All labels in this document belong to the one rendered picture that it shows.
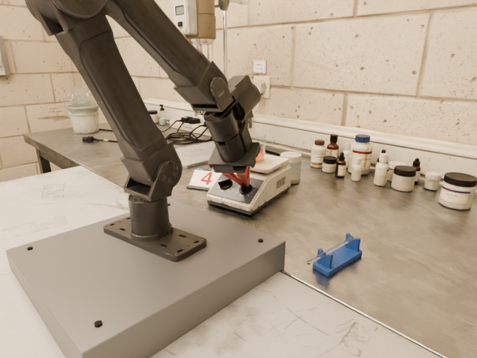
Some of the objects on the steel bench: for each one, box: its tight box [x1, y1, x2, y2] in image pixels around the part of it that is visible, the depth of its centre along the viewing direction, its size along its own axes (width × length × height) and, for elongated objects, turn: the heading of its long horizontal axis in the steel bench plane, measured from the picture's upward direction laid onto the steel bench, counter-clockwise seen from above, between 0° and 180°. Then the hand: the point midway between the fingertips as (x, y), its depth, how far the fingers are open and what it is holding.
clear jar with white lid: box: [280, 152, 302, 185], centre depth 95 cm, size 6×6×8 cm
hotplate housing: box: [207, 164, 292, 215], centre depth 85 cm, size 22×13×8 cm, turn 146°
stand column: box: [223, 10, 228, 81], centre depth 120 cm, size 3×3×70 cm
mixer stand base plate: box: [175, 141, 216, 168], centre depth 124 cm, size 30×20×1 cm, turn 135°
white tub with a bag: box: [66, 86, 99, 134], centre depth 158 cm, size 14×14×21 cm
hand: (245, 182), depth 77 cm, fingers closed, pressing on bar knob
